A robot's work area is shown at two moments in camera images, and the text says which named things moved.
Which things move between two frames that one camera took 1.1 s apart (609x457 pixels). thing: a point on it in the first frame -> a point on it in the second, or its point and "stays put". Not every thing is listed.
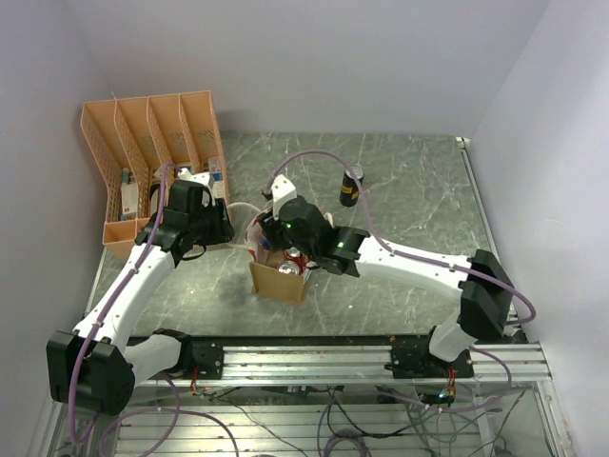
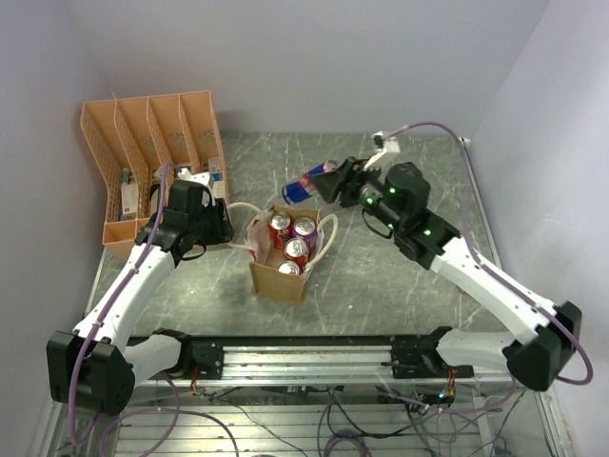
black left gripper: x=223 y=230 stays put
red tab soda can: x=264 y=242 -> x=300 y=189
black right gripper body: x=278 y=234 -> x=365 y=186
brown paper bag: x=265 y=277 stays put
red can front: x=288 y=268 stays put
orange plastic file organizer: x=131 y=139 stays put
